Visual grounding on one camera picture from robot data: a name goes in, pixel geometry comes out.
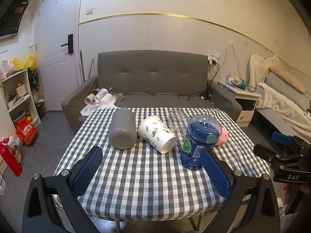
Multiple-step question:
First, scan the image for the white bedside table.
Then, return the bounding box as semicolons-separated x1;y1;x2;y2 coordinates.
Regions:
218;82;261;127

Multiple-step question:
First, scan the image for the blue plastic bottle cup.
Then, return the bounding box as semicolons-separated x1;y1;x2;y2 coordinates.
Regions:
180;115;222;170

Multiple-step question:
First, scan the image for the bed with white headboard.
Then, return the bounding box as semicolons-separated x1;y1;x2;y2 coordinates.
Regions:
249;54;310;142

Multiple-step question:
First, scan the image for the red gift bag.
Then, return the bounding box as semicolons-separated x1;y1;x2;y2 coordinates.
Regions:
16;118;38;146

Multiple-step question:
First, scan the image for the checkered tablecloth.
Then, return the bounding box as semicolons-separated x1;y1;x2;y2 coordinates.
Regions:
54;107;272;222

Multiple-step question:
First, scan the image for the white door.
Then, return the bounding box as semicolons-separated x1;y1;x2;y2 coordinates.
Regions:
34;0;81;111

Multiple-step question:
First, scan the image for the white shelf unit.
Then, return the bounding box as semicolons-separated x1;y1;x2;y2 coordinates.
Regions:
1;70;41;138

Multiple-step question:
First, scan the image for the green bottle on nightstand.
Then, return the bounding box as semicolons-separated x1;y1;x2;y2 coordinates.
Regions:
240;80;247;90

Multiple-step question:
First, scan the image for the grey cylindrical cup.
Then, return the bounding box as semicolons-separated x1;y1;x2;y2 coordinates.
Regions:
109;108;137;150

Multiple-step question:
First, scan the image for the wall socket with plugs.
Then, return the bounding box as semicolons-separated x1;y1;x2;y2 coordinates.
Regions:
207;50;220;66

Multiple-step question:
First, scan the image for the black cable on sofa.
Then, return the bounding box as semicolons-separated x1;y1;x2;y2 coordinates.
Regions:
178;60;220;101

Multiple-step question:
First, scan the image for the grey sofa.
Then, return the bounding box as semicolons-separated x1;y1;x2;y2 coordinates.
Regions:
61;50;242;133

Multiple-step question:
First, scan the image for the pink hexagonal cup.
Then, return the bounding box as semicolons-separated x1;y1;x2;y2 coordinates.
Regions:
215;127;228;146

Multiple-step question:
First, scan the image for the white paper cup green print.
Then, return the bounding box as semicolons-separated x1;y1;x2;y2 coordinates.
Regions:
138;115;178;154

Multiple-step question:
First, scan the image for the clear bottle on sofa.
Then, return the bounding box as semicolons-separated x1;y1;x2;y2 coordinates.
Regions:
113;93;125;102

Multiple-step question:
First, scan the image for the black door handle lock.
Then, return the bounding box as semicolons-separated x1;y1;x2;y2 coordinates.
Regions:
61;34;74;55

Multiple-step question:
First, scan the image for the yellow plastic bag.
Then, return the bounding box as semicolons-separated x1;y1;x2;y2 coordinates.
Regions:
12;53;38;72

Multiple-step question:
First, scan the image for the black range hood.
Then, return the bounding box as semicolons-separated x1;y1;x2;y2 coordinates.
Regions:
0;0;31;41

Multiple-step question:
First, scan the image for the red fire extinguisher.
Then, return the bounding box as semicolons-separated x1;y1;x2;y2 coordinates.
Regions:
1;137;23;177

